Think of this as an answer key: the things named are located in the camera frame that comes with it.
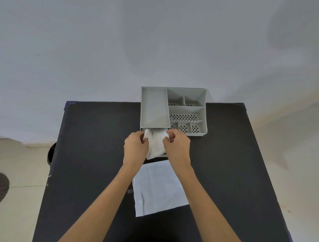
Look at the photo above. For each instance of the black round bin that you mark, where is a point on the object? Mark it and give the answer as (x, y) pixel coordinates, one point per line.
(51, 154)

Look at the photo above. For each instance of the person's right forearm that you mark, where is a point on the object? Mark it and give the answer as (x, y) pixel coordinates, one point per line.
(206, 204)

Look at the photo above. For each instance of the grey plastic organizer tray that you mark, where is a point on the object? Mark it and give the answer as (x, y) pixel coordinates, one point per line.
(174, 111)

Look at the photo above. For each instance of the flat white paper napkin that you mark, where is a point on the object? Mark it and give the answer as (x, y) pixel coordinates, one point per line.
(159, 189)

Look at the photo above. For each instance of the person's left thumb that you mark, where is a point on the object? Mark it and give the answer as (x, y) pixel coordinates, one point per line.
(145, 140)

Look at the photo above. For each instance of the white tissue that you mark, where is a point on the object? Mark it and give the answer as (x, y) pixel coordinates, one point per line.
(155, 144)

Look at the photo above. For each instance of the person's right hand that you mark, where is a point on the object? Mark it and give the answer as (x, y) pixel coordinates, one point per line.
(178, 148)

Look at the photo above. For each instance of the person's right thumb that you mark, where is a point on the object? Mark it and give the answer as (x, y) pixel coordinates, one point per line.
(166, 140)

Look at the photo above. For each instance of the person's left forearm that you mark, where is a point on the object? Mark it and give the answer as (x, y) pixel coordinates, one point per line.
(99, 204)

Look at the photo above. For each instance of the dark round floor mat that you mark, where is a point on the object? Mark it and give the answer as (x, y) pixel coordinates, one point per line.
(3, 187)

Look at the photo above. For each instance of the person's left hand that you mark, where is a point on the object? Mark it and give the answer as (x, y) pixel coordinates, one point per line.
(134, 149)

